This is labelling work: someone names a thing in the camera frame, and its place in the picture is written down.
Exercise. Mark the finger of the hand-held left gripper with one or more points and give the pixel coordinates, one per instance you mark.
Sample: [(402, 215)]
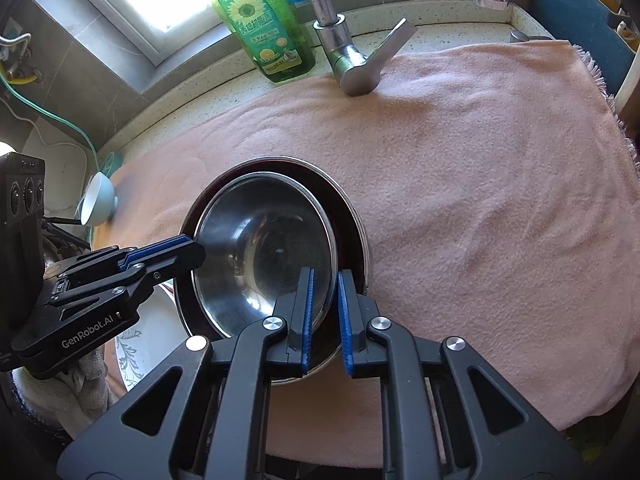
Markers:
[(160, 247), (175, 265)]

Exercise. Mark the window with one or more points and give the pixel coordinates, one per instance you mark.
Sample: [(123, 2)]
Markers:
[(150, 0)]

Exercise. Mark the chrome kitchen faucet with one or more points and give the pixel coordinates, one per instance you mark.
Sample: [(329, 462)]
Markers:
[(325, 10)]

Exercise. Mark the white plate grey print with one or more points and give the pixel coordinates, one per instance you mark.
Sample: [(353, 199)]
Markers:
[(131, 355)]

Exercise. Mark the mint green plastic piece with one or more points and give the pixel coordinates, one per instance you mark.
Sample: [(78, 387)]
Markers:
[(110, 164)]

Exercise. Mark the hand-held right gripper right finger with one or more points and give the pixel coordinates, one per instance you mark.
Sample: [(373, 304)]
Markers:
[(346, 320)]

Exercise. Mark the green dish soap bottle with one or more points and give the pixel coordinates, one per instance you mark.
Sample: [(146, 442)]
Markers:
[(265, 35)]

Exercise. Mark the pink cloth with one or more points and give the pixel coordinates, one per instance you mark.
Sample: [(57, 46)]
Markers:
[(475, 185)]

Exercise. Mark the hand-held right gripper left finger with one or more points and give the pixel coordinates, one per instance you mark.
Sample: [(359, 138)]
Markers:
[(307, 320)]

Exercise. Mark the person's left hand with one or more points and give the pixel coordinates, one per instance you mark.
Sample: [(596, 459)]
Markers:
[(90, 385)]

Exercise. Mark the large steel bowl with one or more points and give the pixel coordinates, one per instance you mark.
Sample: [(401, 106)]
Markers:
[(350, 240)]

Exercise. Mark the mint green white bowl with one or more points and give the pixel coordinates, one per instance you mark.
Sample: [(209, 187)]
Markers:
[(97, 200)]

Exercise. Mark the dark blue knife holder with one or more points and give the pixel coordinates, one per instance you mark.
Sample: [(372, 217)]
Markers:
[(565, 10)]

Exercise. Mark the small steel bowl red outside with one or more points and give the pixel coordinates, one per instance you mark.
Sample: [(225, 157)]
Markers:
[(260, 260)]

